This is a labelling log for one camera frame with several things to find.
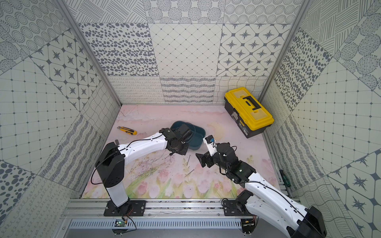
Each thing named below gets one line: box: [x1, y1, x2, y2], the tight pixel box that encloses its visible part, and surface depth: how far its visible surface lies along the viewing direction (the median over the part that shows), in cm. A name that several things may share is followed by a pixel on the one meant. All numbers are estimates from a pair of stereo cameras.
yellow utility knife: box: [116, 125, 138, 136], surface depth 106 cm
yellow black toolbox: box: [224, 87, 275, 139], surface depth 99 cm
